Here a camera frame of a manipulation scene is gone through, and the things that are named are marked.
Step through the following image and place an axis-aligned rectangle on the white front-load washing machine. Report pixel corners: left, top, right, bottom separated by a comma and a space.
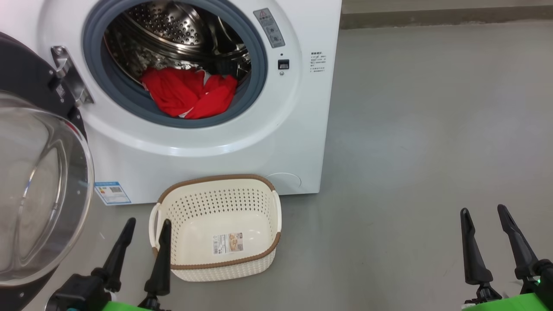
0, 0, 343, 206

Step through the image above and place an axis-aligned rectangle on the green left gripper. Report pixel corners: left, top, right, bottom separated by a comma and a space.
92, 217, 172, 311

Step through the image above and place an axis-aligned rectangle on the cream perforated laundry basket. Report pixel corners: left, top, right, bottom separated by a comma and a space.
149, 174, 282, 282

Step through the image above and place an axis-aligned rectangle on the red and white garment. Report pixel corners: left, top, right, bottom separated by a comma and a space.
141, 66, 238, 120

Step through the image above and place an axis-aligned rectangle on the blue energy label sticker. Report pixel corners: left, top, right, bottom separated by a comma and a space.
94, 181, 131, 206

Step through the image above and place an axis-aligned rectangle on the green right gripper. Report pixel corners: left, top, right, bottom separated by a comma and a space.
460, 204, 549, 311

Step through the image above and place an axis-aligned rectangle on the round glass washing machine door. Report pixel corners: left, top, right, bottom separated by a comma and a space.
0, 32, 95, 311

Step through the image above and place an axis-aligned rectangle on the printed product label sticker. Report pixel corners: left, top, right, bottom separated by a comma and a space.
212, 232, 244, 255

